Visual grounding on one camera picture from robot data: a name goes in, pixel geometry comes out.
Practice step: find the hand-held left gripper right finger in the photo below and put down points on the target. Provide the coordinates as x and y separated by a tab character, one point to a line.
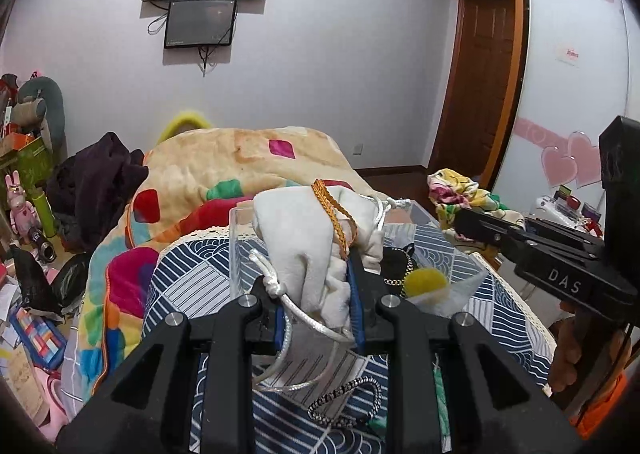
353	295

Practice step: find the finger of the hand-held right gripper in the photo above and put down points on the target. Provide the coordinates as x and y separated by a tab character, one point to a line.
560	231
480	226

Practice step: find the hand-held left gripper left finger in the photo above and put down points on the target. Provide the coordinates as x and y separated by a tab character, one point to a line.
281	330

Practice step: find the orange braided ribbon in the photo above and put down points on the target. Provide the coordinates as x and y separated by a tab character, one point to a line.
327	211

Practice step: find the clear plastic box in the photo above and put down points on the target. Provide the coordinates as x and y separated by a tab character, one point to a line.
240	244

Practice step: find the person's right forearm orange sleeve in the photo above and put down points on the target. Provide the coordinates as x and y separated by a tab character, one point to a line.
605	414

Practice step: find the person's right hand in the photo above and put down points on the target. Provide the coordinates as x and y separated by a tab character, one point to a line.
565	354

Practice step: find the floral cloth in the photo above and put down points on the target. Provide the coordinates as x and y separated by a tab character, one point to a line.
460	189

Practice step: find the yellow pom-pom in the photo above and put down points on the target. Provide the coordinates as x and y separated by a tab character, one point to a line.
425	282

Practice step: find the white sliding wardrobe door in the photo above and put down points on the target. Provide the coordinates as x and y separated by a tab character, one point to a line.
565	109

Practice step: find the green ribbon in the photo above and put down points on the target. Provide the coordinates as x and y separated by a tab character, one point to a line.
442	399

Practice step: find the brown wooden door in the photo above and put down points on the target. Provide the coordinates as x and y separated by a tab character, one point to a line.
480	84

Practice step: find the colourful patchwork blanket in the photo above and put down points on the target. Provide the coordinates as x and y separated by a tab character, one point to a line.
225	154

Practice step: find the dark purple garment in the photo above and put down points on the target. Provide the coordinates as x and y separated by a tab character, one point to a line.
100	174

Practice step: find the pink plastic item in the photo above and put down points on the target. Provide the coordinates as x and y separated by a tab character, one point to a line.
52	409

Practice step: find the blue box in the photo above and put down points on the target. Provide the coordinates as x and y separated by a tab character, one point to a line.
37	336

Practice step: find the black plastic bag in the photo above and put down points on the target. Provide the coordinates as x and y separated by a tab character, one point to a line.
37	284

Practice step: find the green tube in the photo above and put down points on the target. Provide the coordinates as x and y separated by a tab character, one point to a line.
44	214

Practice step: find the brown cardboard sheet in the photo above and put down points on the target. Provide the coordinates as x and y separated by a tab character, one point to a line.
22	384

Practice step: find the pink rabbit toy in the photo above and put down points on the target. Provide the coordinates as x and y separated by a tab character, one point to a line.
21	206

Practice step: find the green box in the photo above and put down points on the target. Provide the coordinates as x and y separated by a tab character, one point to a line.
30	161

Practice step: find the grey neck pillow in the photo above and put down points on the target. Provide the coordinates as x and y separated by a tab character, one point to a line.
52	104

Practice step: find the wall socket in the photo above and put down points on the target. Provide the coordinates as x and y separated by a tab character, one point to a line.
358	149

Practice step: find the small black wall monitor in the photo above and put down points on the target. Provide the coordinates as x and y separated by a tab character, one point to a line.
200	24

